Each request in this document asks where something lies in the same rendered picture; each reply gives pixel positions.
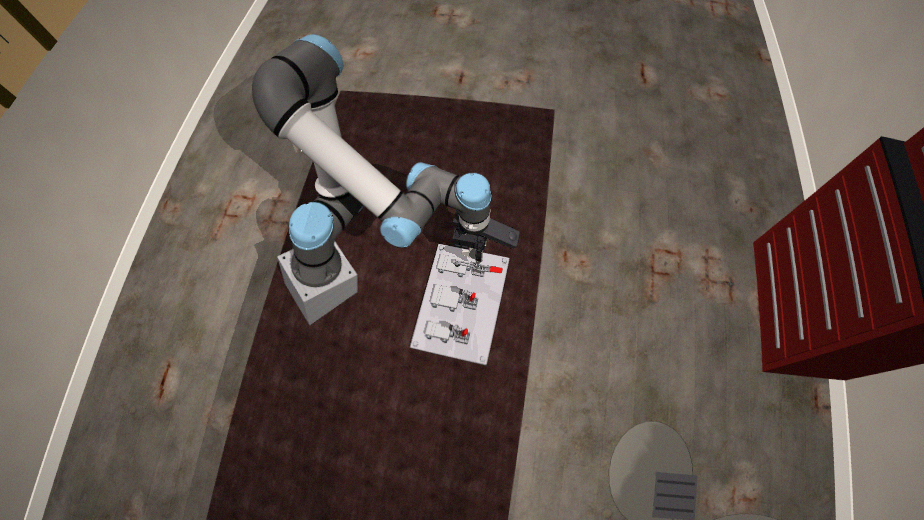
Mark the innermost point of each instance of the toggle clamp with red handle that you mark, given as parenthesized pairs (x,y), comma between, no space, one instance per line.
(469,302)
(463,339)
(478,269)

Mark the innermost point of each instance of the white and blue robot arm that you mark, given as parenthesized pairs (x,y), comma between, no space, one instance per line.
(277,86)

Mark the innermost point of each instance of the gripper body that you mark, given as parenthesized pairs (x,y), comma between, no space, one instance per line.
(464,238)

